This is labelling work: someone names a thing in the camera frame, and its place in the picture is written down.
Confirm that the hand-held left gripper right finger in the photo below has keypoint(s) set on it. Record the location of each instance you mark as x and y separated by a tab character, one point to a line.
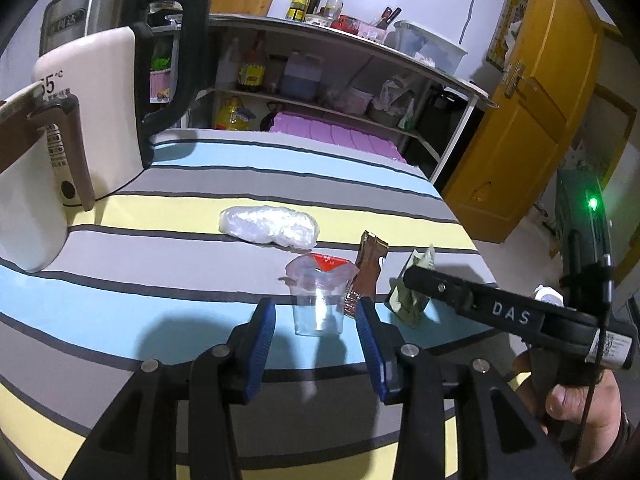
372	350

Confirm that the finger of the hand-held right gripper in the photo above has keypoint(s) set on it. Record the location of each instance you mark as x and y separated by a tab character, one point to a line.
435	286

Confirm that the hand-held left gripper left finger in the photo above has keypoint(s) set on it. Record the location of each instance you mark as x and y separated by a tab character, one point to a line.
262	340

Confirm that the green paper wrapper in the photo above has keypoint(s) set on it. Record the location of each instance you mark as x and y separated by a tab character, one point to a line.
410	305

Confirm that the clear plastic cup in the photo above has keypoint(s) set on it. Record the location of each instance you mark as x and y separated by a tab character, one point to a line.
317	310

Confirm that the person's right hand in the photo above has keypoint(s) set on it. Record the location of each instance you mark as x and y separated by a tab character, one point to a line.
580	405

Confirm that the brown snack wrapper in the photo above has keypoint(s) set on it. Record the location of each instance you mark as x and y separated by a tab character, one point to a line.
367	272

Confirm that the striped tablecloth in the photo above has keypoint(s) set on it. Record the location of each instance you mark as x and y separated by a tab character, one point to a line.
200	280

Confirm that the crumpled white plastic bag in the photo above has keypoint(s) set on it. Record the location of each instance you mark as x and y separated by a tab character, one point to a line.
265	227

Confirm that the pink ribbed cushion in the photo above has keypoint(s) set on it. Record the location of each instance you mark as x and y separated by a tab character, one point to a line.
340	135

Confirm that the wooden door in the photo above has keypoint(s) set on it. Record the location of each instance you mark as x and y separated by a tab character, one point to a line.
530	125

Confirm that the white plastic bag on shelf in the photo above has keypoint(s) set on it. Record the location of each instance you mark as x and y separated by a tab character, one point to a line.
395	97

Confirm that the pink plastic container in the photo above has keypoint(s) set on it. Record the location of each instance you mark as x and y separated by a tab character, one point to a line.
351	101

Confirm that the yellow cooking oil bottle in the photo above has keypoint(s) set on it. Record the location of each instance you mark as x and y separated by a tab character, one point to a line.
232	116

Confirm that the clear plastic storage box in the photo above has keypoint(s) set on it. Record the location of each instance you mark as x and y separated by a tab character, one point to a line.
425	45

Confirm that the blue liquid jug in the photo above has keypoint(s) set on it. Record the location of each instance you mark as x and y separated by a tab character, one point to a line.
300	77

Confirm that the brown bottle with yellow label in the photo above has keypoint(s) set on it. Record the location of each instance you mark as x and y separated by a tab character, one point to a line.
251	67

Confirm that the white plastic bottle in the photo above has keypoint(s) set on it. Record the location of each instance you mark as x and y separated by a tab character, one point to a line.
227	67

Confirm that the pink basket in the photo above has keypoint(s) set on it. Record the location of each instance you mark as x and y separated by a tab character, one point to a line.
161	82

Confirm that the red container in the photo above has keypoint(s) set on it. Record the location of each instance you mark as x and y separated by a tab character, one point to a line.
345	22

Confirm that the clear bottle with yellow cap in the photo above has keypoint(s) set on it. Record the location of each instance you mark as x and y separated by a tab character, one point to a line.
334	7

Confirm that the green bottle with yellow label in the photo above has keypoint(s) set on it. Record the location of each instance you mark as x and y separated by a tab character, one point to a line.
298	5

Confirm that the metal kitchen shelf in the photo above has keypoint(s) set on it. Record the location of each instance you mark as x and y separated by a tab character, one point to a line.
260	20

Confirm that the stainless steel kettle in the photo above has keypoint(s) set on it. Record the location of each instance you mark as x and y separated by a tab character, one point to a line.
80	7

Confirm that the wall poster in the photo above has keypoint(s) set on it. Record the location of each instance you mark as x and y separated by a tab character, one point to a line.
507	25

